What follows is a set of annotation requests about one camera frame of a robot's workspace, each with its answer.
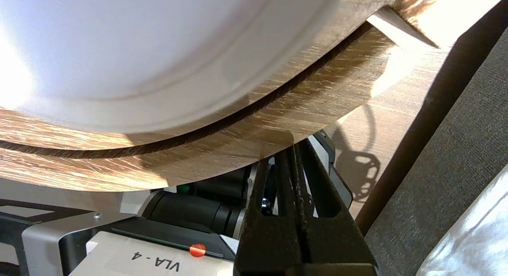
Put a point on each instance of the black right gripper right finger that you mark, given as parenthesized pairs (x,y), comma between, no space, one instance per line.
(337,244)

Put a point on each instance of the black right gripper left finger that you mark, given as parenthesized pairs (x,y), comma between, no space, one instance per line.
(270,240)

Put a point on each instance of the round wooden nightstand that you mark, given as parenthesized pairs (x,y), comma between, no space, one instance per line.
(238,149)

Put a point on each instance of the white round puck device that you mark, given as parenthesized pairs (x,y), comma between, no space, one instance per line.
(119,50)

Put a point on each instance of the white black robot base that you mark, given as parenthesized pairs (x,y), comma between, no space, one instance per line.
(119,244)

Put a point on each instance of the white bed sheet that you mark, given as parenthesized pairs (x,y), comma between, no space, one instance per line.
(476,236)

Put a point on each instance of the round wooden side table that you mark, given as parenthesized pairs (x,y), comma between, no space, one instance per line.
(317,50)

